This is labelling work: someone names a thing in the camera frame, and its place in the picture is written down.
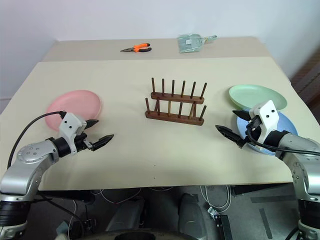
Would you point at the green plate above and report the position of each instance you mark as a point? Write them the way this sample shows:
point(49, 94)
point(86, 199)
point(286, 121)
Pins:
point(255, 96)

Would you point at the blue plate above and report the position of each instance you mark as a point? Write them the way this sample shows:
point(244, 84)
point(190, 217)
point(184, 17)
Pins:
point(287, 127)

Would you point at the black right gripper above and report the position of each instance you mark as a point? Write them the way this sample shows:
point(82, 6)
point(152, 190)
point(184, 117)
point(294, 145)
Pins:
point(250, 132)

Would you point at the dark rounded robot leg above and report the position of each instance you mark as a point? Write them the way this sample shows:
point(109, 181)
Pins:
point(191, 215)

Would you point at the wooden dish rack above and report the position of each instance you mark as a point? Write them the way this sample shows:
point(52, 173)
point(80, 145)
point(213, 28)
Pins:
point(176, 110)

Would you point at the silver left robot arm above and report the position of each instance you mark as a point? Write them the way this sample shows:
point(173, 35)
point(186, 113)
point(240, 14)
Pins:
point(27, 162)

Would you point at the green plastic packet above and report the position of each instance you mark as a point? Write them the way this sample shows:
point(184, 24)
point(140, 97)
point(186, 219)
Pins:
point(189, 43)

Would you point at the black floor bracket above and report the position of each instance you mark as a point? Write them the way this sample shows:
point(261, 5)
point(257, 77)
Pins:
point(222, 223)

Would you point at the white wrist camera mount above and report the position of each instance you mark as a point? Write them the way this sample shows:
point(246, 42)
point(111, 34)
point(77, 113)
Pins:
point(266, 117)
point(70, 125)

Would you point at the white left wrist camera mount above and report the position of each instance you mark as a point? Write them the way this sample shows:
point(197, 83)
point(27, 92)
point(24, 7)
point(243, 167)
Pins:
point(70, 125)

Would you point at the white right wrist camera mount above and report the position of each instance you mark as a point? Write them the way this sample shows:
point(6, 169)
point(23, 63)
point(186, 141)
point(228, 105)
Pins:
point(266, 117)

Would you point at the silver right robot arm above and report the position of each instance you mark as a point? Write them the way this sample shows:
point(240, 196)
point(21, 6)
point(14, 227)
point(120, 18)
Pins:
point(301, 160)

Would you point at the pink plate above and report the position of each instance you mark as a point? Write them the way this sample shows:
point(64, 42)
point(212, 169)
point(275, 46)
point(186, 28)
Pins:
point(75, 105)

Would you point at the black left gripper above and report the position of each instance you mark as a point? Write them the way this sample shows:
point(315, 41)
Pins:
point(83, 140)

